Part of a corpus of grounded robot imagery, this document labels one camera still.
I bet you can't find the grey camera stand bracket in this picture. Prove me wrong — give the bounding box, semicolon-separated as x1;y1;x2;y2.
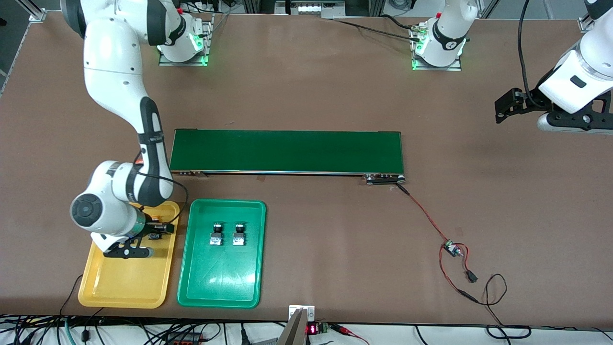
277;305;316;345

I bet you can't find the red power strip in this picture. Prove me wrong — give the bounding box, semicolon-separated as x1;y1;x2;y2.
165;332;204;345

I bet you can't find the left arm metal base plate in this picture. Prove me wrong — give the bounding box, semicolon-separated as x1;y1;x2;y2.
411;22;463;71

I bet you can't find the short wire black plug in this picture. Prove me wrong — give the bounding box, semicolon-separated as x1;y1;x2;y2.
457;243;479;283

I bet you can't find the yellow plastic tray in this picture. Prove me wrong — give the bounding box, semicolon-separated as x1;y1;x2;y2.
78;199;180;309

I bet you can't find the red clip lead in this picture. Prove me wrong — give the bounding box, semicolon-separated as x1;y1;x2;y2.
330;323;370;345

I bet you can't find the long thin power wire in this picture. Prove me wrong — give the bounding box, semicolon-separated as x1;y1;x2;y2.
439;245;532;339

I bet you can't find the black base cable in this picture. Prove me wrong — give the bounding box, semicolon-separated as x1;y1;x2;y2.
333;19;422;41
381;14;420;30

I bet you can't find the thin black wire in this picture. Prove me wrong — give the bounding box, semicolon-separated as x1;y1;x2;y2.
60;274;103;318

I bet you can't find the tangled black cable bundle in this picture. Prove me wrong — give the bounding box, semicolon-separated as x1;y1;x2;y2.
0;314;288;345

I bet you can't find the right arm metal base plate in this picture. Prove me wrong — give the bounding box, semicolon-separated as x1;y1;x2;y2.
159;13;214;67

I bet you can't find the green plastic tray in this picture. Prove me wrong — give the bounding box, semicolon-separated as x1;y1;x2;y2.
177;198;267;309

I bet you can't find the metal rack with light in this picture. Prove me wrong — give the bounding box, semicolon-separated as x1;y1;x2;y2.
242;0;384;20

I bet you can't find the red black conveyor wire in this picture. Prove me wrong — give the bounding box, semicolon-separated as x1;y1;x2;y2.
396;183;452;246

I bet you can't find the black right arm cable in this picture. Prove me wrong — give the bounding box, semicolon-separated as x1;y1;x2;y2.
132;149;190;235

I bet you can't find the green conveyor belt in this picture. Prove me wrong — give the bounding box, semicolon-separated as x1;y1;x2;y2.
168;128;406;186

